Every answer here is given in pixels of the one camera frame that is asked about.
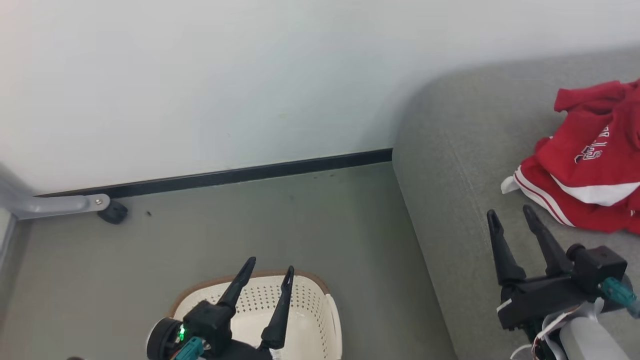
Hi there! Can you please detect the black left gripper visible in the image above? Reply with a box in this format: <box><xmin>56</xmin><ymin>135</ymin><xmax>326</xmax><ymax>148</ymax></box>
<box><xmin>210</xmin><ymin>257</ymin><xmax>295</xmax><ymax>360</ymax></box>

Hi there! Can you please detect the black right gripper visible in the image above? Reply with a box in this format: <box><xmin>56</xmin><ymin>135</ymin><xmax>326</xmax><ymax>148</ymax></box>
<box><xmin>486</xmin><ymin>204</ymin><xmax>601</xmax><ymax>330</ymax></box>

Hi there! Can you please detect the red and white garment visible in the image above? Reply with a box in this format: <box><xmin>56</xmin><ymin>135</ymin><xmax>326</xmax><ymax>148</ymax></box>
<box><xmin>501</xmin><ymin>79</ymin><xmax>640</xmax><ymax>235</ymax></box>

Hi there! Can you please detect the white perforated laundry basket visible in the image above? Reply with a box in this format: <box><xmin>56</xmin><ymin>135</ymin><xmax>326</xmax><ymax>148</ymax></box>
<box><xmin>170</xmin><ymin>271</ymin><xmax>344</xmax><ymax>360</ymax></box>

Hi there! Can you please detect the grey fabric sofa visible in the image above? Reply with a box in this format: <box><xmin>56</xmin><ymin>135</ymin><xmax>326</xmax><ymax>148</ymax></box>
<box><xmin>392</xmin><ymin>47</ymin><xmax>640</xmax><ymax>360</ymax></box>

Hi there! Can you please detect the black skirting board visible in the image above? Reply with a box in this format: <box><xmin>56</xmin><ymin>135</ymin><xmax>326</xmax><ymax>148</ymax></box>
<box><xmin>35</xmin><ymin>148</ymin><xmax>394</xmax><ymax>199</ymax></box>

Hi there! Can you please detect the black rubber foot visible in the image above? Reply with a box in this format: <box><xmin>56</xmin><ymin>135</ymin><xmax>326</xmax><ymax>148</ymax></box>
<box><xmin>97</xmin><ymin>199</ymin><xmax>129</xmax><ymax>225</ymax></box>

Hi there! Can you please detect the white red wire bundle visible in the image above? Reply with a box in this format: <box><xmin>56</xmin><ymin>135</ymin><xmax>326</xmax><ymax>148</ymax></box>
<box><xmin>510</xmin><ymin>310</ymin><xmax>567</xmax><ymax>360</ymax></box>

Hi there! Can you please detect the teal right cable connector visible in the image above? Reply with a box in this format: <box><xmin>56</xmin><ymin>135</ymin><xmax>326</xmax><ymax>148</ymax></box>
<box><xmin>601</xmin><ymin>277</ymin><xmax>640</xmax><ymax>319</ymax></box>

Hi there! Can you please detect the grey metal frame leg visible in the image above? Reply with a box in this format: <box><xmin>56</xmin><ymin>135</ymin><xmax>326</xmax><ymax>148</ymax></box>
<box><xmin>0</xmin><ymin>165</ymin><xmax>111</xmax><ymax>221</ymax></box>

